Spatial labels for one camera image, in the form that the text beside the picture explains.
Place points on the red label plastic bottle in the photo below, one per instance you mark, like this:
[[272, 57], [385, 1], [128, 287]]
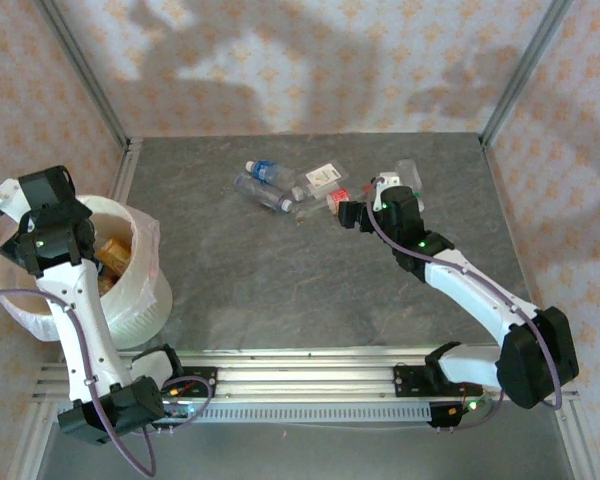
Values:
[[337, 197]]

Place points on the small red capped bottle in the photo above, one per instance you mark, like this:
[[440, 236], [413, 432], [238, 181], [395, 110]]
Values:
[[367, 189]]

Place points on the bottle white green label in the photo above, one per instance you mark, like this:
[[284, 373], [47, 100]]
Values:
[[320, 177]]

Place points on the clear crushed plastic bottle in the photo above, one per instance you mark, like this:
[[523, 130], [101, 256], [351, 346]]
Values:
[[260, 192]]

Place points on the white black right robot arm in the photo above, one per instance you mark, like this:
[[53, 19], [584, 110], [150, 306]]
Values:
[[475, 290]]

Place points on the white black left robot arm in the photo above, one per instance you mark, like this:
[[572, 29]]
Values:
[[87, 330]]

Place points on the translucent plastic bin liner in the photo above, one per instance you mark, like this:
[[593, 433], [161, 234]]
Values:
[[147, 235]]

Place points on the white plastic waste bin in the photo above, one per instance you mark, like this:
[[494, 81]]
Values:
[[150, 320]]

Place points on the grey metal front panel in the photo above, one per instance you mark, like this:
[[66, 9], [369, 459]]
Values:
[[305, 450]]

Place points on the aluminium mounting rail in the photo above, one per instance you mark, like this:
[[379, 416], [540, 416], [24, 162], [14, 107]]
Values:
[[305, 377]]

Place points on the aluminium frame post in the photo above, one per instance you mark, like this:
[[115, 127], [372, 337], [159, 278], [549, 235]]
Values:
[[522, 75], [86, 75]]

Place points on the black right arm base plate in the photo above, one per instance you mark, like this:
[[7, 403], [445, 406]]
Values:
[[410, 382]]

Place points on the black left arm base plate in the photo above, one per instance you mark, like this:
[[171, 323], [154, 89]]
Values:
[[202, 382]]

